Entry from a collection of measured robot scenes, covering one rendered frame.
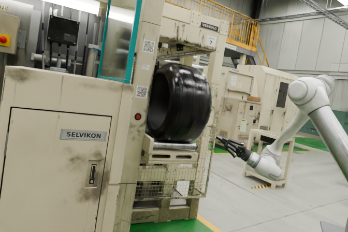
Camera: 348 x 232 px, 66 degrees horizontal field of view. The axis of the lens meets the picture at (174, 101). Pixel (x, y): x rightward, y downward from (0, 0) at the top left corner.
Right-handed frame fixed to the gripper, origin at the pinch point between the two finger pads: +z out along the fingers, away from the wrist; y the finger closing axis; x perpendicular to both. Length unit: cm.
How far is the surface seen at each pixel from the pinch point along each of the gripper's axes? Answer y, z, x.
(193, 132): 2.6, 17.1, -7.9
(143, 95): -6, 55, -16
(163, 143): 15.0, 29.2, -19.2
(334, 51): 62, -183, 1216
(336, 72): 130, -239, 1170
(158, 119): 25, 49, 13
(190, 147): 15.9, 14.4, -4.7
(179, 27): -39, 72, 40
